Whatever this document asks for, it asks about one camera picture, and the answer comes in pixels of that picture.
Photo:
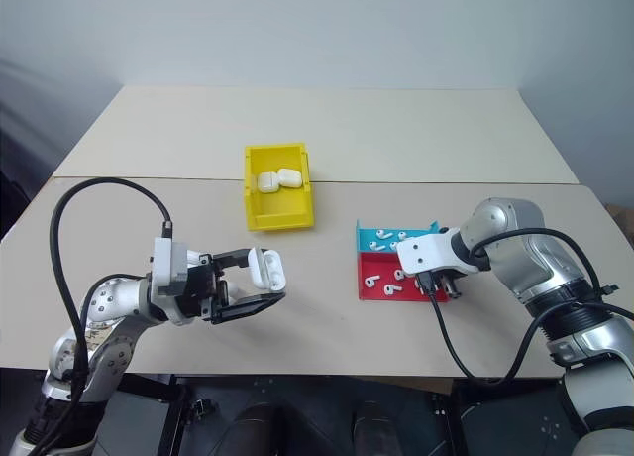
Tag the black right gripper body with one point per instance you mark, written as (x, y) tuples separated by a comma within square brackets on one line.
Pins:
[(445, 276)]

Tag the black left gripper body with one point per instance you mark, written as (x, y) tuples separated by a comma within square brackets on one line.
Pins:
[(198, 290)]

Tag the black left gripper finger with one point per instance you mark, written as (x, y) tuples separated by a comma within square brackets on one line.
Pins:
[(233, 258), (247, 305)]

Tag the white earbud case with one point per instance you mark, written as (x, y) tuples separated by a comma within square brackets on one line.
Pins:
[(270, 270), (268, 182), (290, 178)]

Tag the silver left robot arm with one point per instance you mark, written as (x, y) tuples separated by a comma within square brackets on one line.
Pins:
[(111, 327)]

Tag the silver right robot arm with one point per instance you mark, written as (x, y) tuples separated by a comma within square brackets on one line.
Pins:
[(545, 267)]

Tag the yellow plastic bin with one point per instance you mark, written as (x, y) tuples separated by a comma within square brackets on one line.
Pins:
[(280, 213)]

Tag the closed white earbud case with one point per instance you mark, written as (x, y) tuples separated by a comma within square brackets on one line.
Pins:
[(290, 178), (268, 182)]

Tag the white earbud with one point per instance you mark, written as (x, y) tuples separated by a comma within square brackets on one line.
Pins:
[(399, 273), (374, 245), (401, 235), (382, 234), (392, 289), (392, 246), (370, 280)]

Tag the red plastic tray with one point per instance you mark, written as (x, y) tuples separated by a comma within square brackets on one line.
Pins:
[(379, 267)]

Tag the blue plastic tray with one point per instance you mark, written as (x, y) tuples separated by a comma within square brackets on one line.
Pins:
[(366, 235)]

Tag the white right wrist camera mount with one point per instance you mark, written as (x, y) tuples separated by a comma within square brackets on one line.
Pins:
[(426, 253)]

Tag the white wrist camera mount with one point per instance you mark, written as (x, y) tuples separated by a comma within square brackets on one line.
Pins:
[(163, 262), (426, 253)]

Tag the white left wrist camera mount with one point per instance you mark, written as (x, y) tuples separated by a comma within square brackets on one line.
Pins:
[(163, 262)]

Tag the black base frame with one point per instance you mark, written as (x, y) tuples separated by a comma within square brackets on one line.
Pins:
[(317, 416)]

